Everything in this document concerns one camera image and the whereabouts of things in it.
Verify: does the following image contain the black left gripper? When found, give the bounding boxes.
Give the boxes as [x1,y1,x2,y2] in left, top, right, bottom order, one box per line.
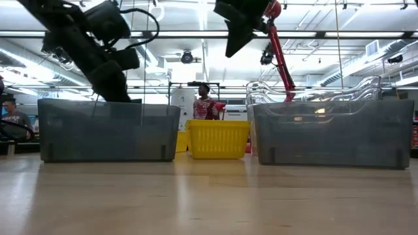
[85,47,141,103]

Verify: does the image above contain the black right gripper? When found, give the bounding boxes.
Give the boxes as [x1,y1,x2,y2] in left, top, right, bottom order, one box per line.
[214,0,272,59]

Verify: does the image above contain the grey translucent plastic basket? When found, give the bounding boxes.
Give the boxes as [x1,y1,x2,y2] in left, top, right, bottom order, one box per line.
[37,98,182,163]
[252,99,415,170]

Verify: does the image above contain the small yellow plastic basket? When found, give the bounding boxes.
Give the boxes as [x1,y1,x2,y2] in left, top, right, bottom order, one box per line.
[175,130,190,153]

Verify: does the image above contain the large yellow plastic basket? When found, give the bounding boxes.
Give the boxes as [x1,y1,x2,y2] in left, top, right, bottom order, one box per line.
[184,119,251,161]

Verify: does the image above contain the red stocked shelf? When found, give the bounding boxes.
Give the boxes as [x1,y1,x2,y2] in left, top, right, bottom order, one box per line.
[411,119,418,149]

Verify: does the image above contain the black spotlight on stand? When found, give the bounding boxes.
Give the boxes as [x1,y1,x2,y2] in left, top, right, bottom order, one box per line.
[259,42,276,66]

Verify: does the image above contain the red jointed stand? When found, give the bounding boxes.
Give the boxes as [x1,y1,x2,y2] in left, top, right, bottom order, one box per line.
[263,0,297,103]

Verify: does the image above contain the black ceiling track lights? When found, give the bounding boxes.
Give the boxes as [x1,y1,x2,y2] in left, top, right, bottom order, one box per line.
[40,31,74,65]

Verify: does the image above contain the red round lamp head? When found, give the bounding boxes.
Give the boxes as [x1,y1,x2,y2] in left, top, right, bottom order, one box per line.
[214,101,227,121]

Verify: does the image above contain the person in striped shirt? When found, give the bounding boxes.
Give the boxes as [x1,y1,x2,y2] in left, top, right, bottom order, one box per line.
[192,82,219,121]

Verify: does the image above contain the white cabinet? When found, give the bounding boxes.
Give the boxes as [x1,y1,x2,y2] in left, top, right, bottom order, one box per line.
[170,87,196,131]

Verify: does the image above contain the black curved bar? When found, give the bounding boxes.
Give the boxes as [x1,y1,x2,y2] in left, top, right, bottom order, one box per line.
[0,119,36,140]

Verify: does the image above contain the person in grey shirt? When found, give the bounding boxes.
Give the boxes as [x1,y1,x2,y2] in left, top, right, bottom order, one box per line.
[1,97,33,140]

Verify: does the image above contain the white ceiling vent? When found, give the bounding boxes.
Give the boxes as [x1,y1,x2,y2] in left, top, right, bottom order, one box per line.
[364,39,380,58]

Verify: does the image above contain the black round ceiling camera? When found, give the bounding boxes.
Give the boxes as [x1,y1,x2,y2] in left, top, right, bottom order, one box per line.
[180,50,195,65]

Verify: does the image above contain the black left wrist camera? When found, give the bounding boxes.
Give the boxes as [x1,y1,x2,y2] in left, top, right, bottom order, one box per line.
[83,0,132,45]

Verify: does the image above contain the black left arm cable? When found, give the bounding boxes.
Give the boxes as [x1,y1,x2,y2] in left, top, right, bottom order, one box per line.
[109,7,161,50]

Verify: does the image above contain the black metal frame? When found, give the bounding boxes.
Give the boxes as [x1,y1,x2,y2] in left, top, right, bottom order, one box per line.
[167,80,221,116]

